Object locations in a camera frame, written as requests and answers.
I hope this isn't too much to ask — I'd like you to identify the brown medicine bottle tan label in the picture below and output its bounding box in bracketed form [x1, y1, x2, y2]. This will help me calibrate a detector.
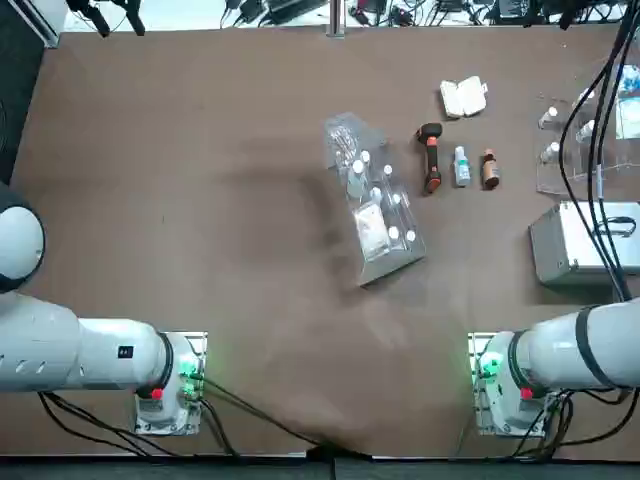
[480, 147, 502, 192]

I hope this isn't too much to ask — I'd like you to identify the large dark power adapter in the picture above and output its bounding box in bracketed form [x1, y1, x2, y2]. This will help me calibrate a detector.
[267, 0, 327, 14]

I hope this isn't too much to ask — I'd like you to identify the white plastic pill case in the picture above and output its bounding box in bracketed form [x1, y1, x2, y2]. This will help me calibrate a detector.
[439, 75, 489, 122]

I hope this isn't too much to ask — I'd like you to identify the large clear bottle white cap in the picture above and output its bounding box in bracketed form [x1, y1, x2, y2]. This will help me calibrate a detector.
[346, 159, 368, 200]

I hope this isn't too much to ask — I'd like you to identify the silver metal case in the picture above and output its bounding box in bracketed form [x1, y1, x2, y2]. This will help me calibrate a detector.
[528, 200, 640, 290]

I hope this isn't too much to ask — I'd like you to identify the small dark power adapter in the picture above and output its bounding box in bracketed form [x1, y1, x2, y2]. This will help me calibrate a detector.
[235, 0, 265, 24]

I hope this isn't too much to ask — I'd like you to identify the orange black barcode scanner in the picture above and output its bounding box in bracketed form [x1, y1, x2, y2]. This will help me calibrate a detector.
[414, 122, 445, 197]

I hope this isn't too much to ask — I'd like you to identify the clear acrylic display shelf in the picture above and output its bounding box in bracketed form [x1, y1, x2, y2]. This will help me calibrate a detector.
[323, 111, 428, 289]

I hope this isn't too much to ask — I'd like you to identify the bag of cotton swabs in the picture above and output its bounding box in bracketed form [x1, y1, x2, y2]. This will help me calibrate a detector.
[327, 124, 359, 169]

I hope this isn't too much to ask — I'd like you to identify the aluminium post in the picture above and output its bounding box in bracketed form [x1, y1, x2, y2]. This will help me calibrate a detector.
[325, 0, 348, 39]

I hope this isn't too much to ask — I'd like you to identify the black base cable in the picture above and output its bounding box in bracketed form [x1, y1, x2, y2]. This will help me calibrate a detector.
[509, 389, 640, 459]
[197, 374, 374, 459]
[37, 392, 241, 457]

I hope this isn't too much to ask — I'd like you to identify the clear acrylic compartment tray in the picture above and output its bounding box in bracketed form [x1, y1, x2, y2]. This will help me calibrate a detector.
[535, 63, 640, 197]

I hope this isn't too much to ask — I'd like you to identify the white flat packet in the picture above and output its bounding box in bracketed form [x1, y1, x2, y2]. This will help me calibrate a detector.
[351, 202, 391, 261]

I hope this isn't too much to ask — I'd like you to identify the black cable with silver connector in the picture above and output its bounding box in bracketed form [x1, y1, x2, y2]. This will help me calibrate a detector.
[594, 0, 640, 301]

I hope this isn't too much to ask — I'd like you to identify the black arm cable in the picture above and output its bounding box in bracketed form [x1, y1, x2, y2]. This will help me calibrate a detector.
[558, 0, 640, 304]

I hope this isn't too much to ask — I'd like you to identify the aluminium frame profile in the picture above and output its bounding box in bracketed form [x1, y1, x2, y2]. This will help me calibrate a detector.
[17, 0, 67, 50]

